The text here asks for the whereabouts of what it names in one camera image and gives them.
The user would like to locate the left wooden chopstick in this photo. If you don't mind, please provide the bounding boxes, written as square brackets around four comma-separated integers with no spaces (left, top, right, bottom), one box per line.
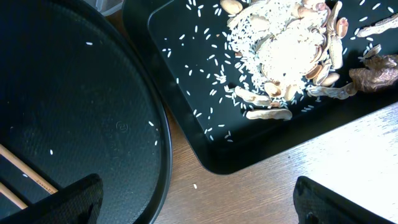
[1,145,58,194]

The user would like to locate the round black tray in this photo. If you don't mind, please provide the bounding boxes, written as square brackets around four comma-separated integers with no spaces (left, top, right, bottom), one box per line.
[1,1,172,223]

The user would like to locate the black rectangular tray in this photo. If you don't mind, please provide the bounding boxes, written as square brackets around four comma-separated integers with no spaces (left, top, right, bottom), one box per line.
[123,0,397,174]

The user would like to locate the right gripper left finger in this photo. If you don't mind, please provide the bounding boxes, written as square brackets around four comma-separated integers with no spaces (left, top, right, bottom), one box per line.
[1,174,103,224]

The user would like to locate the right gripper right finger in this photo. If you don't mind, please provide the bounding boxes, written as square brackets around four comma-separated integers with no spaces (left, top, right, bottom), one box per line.
[293,176,393,224]

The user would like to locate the right wooden chopstick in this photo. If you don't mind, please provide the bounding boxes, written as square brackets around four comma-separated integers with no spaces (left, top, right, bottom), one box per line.
[0,183,28,210]

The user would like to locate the rice and peanut shell scraps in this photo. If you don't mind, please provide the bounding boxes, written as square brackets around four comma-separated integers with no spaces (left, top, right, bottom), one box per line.
[218,1,397,121]

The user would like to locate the clear plastic bin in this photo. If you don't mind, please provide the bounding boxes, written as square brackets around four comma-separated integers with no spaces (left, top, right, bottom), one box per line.
[84,0,124,16]

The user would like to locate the wooden chopstick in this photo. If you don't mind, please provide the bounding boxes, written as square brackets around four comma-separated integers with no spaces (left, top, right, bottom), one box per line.
[0,183,28,210]
[1,145,58,194]

